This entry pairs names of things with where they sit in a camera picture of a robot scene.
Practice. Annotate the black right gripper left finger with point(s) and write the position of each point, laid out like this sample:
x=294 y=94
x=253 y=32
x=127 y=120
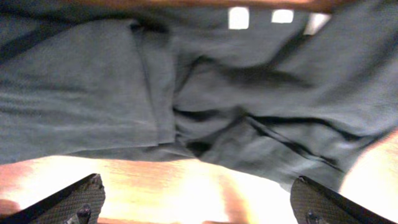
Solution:
x=79 y=203

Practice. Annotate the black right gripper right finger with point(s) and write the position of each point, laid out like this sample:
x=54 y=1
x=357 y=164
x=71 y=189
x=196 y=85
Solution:
x=313 y=203

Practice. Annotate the dark green t-shirt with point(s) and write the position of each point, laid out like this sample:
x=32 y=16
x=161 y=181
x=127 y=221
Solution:
x=163 y=83

